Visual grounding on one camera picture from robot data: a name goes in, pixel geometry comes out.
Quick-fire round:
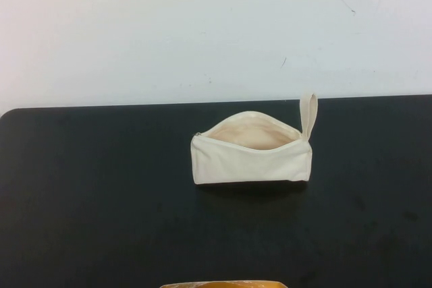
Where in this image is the cream canvas pencil case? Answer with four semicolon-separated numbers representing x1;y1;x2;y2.
190;92;319;186

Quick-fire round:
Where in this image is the yellow box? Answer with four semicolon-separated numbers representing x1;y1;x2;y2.
158;279;288;288

